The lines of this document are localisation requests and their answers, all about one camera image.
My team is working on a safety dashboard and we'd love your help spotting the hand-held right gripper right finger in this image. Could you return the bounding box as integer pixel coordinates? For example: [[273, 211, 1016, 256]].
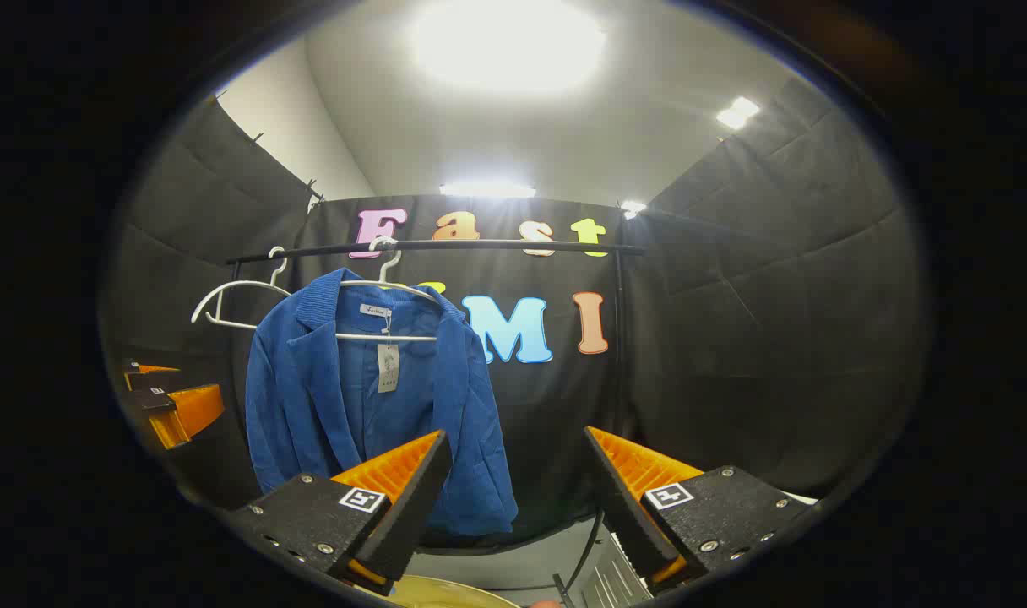
[[584, 426, 820, 597]]

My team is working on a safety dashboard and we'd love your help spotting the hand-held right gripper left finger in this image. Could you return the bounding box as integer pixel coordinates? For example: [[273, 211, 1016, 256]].
[[225, 429, 454, 597]]

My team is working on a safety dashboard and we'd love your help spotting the blue corduroy jacket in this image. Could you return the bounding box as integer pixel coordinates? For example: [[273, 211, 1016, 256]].
[[245, 268, 519, 537]]

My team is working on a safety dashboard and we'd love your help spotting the white clothes hanger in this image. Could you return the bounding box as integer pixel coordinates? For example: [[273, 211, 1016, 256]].
[[191, 247, 291, 332], [336, 236, 441, 344]]

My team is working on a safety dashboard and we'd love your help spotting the black clothes rack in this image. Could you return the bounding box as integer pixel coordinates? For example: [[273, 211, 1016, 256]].
[[225, 239, 647, 524]]

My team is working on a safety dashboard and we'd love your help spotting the grey ribbed panel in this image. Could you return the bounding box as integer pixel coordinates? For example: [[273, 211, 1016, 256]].
[[577, 532, 654, 608]]

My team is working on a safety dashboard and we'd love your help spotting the white paper hang tag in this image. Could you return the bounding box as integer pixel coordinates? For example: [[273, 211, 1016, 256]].
[[376, 341, 402, 394]]

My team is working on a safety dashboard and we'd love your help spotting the ceiling light strip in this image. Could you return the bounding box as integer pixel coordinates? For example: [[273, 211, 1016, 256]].
[[439, 181, 538, 200]]

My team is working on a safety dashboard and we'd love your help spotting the large ceiling light panel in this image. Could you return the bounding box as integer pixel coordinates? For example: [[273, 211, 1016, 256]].
[[410, 0, 607, 95]]

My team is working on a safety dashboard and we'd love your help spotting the black cable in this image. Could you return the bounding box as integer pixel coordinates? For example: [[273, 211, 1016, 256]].
[[562, 507, 606, 608]]

